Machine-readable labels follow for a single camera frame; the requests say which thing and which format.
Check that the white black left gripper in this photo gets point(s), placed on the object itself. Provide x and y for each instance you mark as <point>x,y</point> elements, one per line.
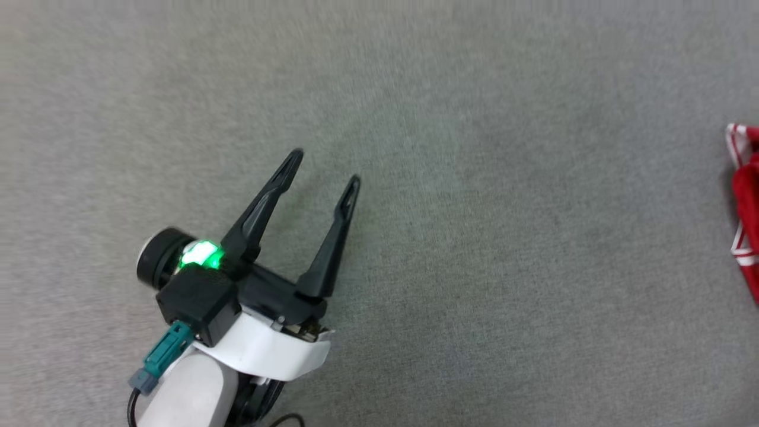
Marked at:
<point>273,350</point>

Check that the red white striped garment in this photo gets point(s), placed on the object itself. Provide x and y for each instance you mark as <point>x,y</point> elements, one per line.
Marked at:
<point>748,196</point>

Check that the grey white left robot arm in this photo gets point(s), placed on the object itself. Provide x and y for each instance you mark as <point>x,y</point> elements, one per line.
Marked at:
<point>190,391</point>

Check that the teal left camera connector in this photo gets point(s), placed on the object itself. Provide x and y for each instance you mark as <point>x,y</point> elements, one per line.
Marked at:
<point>166,353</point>

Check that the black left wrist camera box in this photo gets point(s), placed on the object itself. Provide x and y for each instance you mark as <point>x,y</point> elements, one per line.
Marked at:
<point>198,302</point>

